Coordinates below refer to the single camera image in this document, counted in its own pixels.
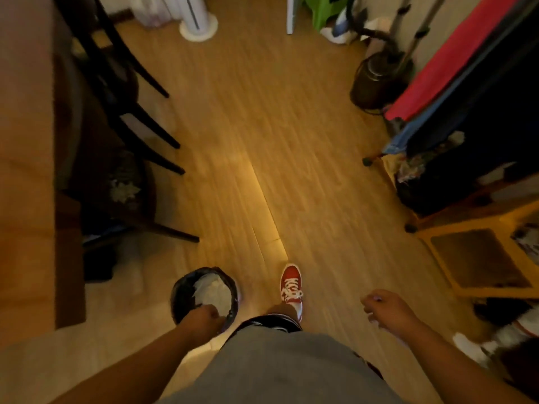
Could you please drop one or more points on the person's right hand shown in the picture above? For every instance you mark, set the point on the person's right hand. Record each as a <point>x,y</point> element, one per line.
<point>391,312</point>

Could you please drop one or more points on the person's left hand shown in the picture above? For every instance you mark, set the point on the person's left hand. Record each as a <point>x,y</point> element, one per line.
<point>201,324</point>

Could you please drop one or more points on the person's right fingers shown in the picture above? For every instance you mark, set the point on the person's right fingers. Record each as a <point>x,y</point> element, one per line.
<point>369,307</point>

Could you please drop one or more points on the person's left fingers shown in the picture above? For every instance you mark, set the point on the person's left fingers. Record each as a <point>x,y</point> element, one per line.
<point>215,318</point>

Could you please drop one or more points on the black trash bin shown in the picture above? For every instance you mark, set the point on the black trash bin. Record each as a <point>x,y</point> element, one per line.
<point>183,292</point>

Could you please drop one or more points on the person's left forearm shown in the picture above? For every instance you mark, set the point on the person's left forearm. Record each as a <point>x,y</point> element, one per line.
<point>134,369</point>

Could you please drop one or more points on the person's right forearm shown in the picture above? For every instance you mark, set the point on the person's right forearm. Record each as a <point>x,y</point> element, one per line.
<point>454,366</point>

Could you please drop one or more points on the white crumpled paper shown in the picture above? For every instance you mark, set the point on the white crumpled paper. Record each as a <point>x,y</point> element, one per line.
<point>214,292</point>

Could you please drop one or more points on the black shorts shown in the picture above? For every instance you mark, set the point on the black shorts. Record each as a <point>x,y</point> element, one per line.
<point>269,320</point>

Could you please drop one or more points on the red and white sneaker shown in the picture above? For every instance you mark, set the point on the red and white sneaker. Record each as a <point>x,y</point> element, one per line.
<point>291,286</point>

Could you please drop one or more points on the grey shirt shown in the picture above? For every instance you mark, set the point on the grey shirt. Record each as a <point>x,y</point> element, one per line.
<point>286,370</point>

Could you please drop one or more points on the yellow wooden stool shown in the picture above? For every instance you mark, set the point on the yellow wooden stool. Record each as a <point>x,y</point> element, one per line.
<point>442,235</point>

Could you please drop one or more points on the white and black shoes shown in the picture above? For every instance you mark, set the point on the white and black shoes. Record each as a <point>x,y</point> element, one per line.
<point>505,332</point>

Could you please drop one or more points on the clothes rack foot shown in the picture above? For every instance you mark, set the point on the clothes rack foot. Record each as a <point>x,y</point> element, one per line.
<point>370,159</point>

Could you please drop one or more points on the floral cloth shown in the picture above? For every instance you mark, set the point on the floral cloth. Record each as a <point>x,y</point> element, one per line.
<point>415,166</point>

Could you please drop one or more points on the black chair with floral cushion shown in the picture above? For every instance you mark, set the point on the black chair with floral cushion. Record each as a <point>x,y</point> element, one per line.
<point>122,191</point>

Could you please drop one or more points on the blue garment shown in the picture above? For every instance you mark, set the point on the blue garment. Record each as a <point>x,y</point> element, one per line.
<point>421,128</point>

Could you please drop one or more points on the black wooden chair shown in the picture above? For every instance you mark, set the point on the black wooden chair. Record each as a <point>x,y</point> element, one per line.
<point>134,121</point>
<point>113,41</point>

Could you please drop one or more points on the black garment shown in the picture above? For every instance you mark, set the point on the black garment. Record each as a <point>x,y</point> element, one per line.
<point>497,134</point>

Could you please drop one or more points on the dark garment steamer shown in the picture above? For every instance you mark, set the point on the dark garment steamer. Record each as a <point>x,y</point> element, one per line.
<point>377,82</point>

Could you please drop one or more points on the brown wooden table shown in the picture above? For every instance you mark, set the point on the brown wooden table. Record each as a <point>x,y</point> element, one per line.
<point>25,164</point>

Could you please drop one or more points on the red garment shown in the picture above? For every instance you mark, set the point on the red garment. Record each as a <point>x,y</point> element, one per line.
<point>446,58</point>

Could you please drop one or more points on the white and blue cloth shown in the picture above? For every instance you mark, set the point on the white and blue cloth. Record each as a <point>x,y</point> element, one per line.
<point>341,31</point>

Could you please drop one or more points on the white board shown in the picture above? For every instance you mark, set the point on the white board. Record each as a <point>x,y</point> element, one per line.
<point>293,14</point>

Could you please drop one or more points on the green plastic stool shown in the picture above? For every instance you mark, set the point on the green plastic stool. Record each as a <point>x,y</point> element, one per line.
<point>322,8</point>

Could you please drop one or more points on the white curtain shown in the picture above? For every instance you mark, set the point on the white curtain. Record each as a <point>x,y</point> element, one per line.
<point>151,10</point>

